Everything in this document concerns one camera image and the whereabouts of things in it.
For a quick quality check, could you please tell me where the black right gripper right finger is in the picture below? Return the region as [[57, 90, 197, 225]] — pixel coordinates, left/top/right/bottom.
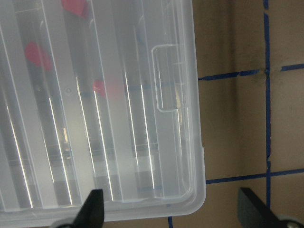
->
[[237, 187, 304, 228]]

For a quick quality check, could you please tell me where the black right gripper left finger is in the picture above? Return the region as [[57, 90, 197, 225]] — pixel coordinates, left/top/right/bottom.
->
[[51, 189, 105, 228]]

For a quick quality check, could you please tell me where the clear ribbed box lid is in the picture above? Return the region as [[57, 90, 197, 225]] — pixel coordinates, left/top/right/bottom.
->
[[0, 0, 206, 228]]

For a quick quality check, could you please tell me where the red block in box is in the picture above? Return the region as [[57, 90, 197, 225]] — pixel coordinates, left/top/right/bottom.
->
[[61, 0, 88, 19], [25, 41, 53, 71], [93, 79, 125, 97]]

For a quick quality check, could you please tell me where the brown paper table cover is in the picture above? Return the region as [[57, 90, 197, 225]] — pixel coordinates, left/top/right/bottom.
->
[[104, 0, 304, 228]]

